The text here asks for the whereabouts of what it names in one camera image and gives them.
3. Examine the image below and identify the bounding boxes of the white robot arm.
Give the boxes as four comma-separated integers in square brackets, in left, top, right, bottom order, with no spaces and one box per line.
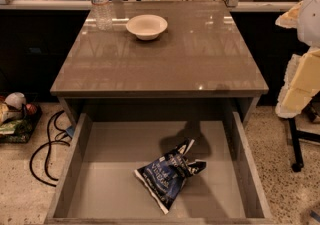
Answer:
[275,0,320,118]

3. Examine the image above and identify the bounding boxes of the clear plastic water bottle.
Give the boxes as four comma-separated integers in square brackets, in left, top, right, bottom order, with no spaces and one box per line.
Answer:
[91,0,112,30]

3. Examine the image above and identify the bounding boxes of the black rolling stand base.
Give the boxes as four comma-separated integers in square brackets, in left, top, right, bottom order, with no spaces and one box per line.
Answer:
[289,102,320,172]

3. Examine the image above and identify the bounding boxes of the black cable on floor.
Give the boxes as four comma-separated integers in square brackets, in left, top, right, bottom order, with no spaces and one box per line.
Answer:
[28,109,72,188]

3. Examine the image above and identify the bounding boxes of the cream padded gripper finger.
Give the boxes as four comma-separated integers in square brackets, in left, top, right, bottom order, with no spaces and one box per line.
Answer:
[275,47,320,118]
[275,2,302,29]

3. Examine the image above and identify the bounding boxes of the pile of items on floor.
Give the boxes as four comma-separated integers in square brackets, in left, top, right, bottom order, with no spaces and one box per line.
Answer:
[0,92,42,143]

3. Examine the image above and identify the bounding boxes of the open grey top drawer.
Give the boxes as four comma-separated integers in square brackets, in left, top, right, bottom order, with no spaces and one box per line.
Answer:
[45,112,272,225]

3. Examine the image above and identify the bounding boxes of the blue chip bag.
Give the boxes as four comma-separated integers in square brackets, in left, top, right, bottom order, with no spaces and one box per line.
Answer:
[134,138,207,214]

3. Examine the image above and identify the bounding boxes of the white ceramic bowl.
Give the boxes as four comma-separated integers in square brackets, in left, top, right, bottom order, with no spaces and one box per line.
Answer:
[126,15,168,41]

